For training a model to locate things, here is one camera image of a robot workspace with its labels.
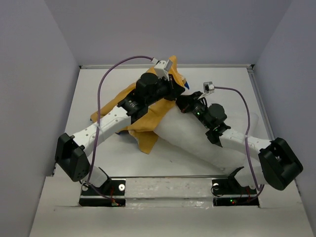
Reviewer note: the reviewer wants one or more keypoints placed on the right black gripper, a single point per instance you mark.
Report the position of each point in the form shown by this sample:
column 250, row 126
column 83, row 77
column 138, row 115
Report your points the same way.
column 185, row 102

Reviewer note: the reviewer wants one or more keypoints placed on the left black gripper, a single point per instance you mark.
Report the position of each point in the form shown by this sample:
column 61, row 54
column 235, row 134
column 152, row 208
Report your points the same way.
column 169, row 86

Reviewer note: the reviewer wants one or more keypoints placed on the white pillow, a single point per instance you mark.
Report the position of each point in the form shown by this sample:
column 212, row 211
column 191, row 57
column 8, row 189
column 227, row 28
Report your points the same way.
column 187, row 132

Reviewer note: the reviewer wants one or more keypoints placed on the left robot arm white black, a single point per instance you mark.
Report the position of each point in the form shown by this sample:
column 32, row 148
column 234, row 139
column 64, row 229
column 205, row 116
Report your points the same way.
column 73, row 150

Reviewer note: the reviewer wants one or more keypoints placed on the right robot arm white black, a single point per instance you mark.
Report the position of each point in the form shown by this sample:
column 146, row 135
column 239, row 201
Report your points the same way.
column 279, row 164

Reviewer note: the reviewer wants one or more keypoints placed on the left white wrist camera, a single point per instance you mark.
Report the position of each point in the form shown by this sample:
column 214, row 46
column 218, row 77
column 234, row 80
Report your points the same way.
column 162, row 68

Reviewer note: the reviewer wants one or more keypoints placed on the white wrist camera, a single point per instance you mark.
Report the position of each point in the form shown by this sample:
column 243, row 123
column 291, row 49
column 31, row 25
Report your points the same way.
column 208, row 87
column 162, row 68

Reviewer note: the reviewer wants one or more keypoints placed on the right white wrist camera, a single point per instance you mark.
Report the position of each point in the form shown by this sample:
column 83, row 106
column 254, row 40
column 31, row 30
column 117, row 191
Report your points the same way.
column 208, row 87

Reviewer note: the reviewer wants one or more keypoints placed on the aluminium frame rail right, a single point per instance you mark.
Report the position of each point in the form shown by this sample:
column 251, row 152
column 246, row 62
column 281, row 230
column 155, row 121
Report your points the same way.
column 262, row 109

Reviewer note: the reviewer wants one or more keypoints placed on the aluminium frame rail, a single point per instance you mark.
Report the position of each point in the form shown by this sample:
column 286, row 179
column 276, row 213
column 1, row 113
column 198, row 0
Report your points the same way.
column 262, row 109
column 139, row 66

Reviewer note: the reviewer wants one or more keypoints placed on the aluminium frame rail back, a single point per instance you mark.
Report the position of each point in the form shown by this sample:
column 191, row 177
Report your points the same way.
column 139, row 66

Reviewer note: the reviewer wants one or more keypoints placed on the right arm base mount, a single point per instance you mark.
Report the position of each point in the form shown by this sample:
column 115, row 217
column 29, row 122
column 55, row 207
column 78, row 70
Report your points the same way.
column 228, row 192

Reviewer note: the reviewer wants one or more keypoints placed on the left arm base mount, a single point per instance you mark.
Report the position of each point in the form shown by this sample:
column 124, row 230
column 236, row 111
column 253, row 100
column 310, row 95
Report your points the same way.
column 114, row 196

